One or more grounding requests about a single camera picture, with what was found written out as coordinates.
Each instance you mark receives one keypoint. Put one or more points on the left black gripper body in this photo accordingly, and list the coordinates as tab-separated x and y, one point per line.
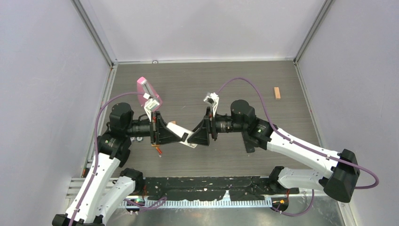
144	127

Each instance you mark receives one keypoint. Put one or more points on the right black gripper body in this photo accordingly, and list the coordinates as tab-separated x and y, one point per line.
223	124

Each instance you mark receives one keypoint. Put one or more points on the white remote control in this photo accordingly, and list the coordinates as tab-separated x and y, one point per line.
180	132

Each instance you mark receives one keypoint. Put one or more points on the black remote battery cover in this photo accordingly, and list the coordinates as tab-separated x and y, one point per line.
248	147

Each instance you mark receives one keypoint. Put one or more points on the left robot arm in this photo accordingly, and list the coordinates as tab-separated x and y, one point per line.
93	206

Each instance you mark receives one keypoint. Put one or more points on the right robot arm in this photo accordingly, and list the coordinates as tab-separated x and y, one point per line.
330	171

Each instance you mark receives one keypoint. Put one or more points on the grey round chip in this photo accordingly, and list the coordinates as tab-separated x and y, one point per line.
138	139

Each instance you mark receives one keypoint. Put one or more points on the pink metronome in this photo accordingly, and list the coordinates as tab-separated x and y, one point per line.
143	86

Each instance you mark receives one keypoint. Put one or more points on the wooden block far right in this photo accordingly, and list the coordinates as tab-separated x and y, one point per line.
277	93

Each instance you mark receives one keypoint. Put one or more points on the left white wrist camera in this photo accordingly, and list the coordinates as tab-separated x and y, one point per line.
152	103

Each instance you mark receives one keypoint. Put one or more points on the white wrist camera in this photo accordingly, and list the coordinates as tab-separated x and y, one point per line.
212	99
152	103

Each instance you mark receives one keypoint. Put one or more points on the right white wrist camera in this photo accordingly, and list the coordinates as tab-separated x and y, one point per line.
212	99

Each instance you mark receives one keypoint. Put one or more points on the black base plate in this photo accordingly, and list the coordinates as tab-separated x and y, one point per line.
244	188

